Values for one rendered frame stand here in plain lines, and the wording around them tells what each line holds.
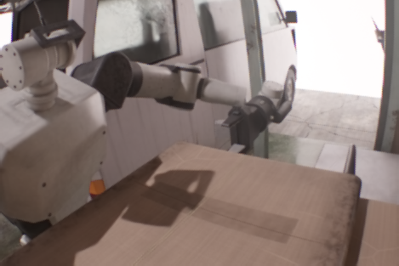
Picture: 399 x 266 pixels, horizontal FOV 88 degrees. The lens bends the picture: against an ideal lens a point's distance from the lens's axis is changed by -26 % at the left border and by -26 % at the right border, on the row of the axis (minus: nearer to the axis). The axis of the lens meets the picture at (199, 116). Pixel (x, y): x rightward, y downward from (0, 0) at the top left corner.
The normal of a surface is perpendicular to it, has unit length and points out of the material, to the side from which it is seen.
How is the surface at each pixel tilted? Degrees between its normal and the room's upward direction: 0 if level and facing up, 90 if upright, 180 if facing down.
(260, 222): 0
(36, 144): 72
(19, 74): 91
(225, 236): 0
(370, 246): 0
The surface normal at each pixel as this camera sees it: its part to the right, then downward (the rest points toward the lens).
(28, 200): 0.45, 0.51
